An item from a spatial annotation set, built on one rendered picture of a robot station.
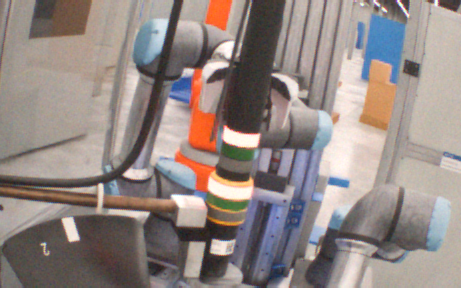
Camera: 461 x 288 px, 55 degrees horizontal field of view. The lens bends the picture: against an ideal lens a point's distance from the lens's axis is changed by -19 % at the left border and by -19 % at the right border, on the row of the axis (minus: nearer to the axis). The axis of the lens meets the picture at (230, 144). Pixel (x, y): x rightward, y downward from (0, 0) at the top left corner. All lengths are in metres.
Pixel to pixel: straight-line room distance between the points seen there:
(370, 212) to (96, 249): 0.53
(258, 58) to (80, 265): 0.34
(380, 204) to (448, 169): 1.47
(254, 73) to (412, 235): 0.60
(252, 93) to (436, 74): 1.88
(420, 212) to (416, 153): 1.40
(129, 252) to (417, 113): 1.83
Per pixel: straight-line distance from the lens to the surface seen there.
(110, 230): 0.68
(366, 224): 0.98
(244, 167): 0.52
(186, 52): 1.19
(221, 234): 0.54
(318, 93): 1.48
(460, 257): 2.64
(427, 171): 2.41
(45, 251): 0.65
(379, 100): 9.87
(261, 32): 0.49
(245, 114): 0.50
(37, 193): 0.50
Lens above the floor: 1.75
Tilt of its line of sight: 16 degrees down
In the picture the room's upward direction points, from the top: 12 degrees clockwise
